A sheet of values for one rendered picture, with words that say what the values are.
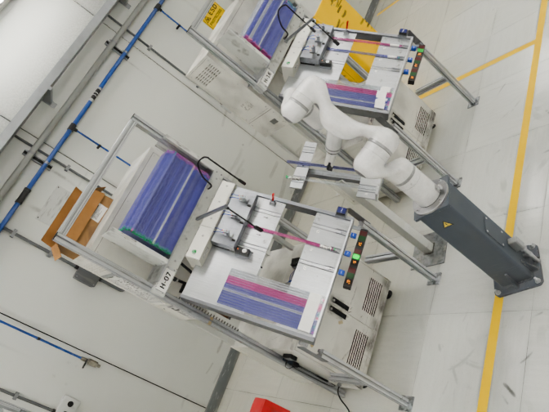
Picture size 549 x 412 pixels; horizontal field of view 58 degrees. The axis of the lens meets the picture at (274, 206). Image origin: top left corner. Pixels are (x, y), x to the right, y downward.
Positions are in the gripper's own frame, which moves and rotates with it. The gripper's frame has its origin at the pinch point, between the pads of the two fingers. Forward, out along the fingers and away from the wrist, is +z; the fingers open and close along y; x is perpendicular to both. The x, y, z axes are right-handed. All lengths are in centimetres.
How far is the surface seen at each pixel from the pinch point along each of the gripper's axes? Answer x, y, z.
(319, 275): 10, 60, 11
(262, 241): -24, 49, 13
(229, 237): -40, 55, 9
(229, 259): -37, 64, 15
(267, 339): -10, 84, 62
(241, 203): -41, 34, 7
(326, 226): 6.7, 32.2, 9.3
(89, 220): -115, 67, 9
